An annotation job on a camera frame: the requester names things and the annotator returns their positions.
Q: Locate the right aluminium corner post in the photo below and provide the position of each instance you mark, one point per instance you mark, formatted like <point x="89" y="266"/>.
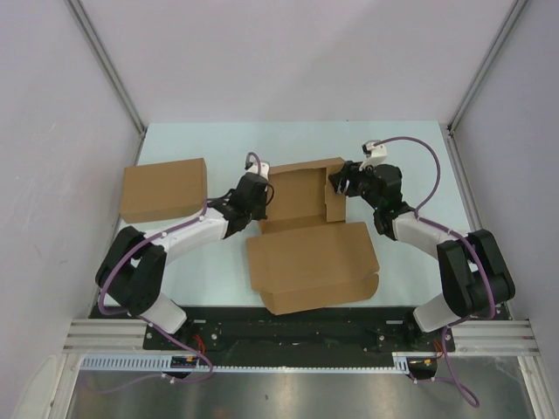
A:
<point x="496" y="47"/>

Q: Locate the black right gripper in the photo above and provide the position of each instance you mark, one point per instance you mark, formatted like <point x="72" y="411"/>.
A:
<point x="350" y="172"/>

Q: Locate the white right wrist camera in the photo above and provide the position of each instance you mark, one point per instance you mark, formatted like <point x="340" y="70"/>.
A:
<point x="375" y="153"/>

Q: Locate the brown cardboard box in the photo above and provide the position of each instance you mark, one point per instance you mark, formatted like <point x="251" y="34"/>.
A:
<point x="307" y="256"/>
<point x="163" y="191"/>

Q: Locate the folded brown cardboard box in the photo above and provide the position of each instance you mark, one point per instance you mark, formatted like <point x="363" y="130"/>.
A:
<point x="163" y="191"/>

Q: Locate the grey slotted cable duct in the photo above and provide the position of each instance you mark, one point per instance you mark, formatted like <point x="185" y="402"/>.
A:
<point x="182" y="363"/>

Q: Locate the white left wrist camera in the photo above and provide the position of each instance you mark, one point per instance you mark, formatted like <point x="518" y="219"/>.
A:
<point x="254" y="164"/>

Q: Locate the left aluminium corner post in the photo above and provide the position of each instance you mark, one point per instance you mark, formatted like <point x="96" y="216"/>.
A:
<point x="106" y="64"/>

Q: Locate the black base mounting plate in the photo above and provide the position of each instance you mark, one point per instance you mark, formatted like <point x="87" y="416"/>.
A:
<point x="368" y="315"/>

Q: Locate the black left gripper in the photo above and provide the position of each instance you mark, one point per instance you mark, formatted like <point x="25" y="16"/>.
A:
<point x="261" y="215"/>

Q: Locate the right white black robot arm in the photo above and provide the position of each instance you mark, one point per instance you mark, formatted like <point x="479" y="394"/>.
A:
<point x="473" y="273"/>

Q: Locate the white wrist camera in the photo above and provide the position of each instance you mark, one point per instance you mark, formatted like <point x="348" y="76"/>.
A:
<point x="375" y="153"/>
<point x="254" y="164"/>

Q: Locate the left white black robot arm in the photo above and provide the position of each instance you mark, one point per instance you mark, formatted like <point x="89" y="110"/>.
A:
<point x="130" y="275"/>

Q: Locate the aluminium corner post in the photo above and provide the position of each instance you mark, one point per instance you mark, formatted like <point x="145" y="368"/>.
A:
<point x="496" y="47"/>
<point x="106" y="64"/>

